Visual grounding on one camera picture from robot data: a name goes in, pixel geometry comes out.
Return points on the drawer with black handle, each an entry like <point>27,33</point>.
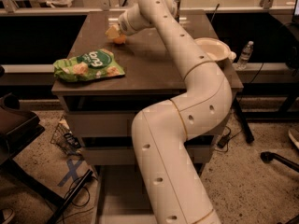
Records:
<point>126,124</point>
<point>126,155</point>

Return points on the black stand leg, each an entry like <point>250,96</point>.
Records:
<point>246,129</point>

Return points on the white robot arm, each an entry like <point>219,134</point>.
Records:
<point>171,180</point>

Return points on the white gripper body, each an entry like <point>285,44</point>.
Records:
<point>125,25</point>

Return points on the wire basket on floor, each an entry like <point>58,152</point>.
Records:
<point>64,139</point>

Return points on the grey sneaker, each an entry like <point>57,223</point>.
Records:
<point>294,136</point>

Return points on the black chair leg base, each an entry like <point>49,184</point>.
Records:
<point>268,156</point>

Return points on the white bowl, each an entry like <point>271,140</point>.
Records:
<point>215,49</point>

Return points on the energy drink can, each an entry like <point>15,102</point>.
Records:
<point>176,4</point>

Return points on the middle drawer with black handle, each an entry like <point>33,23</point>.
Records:
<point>126,155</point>

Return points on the orange fruit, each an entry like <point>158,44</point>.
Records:
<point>119,40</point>

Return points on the clear plastic water bottle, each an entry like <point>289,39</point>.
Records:
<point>245,55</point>

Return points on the top drawer with black handle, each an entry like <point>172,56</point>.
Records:
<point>126,124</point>

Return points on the green chip bag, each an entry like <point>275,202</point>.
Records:
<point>88,66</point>

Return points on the open bottom drawer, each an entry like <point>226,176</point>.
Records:
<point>123,198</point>

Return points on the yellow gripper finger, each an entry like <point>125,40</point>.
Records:
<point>113,32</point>

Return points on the black power adapter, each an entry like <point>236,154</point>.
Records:
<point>223,141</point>

